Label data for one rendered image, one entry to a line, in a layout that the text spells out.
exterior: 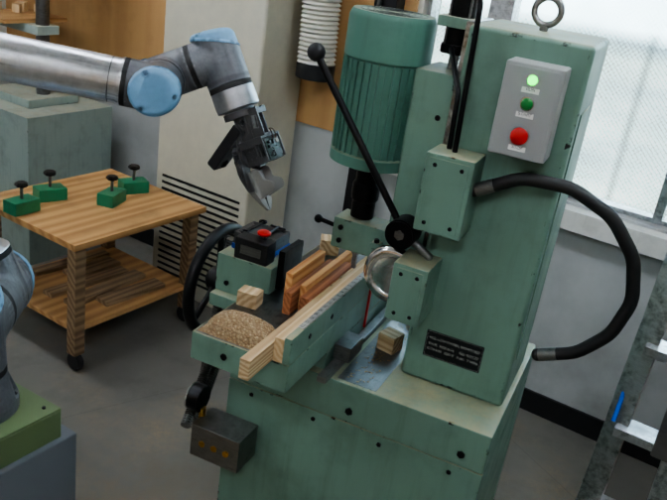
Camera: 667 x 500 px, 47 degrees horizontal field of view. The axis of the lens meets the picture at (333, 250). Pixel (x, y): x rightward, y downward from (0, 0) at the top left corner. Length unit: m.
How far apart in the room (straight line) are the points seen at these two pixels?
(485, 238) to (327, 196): 1.89
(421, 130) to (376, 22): 0.22
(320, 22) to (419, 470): 1.90
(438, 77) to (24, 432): 1.09
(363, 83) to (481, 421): 0.70
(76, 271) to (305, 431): 1.38
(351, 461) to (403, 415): 0.18
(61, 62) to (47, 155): 2.24
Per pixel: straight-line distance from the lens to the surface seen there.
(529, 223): 1.46
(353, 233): 1.66
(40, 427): 1.76
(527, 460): 2.93
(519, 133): 1.36
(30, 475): 1.80
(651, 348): 2.20
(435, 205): 1.41
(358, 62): 1.54
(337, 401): 1.61
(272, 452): 1.76
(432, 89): 1.50
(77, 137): 3.81
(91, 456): 2.65
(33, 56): 1.51
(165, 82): 1.46
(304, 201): 3.40
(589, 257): 2.91
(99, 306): 3.11
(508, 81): 1.36
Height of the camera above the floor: 1.64
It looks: 23 degrees down
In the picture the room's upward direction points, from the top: 9 degrees clockwise
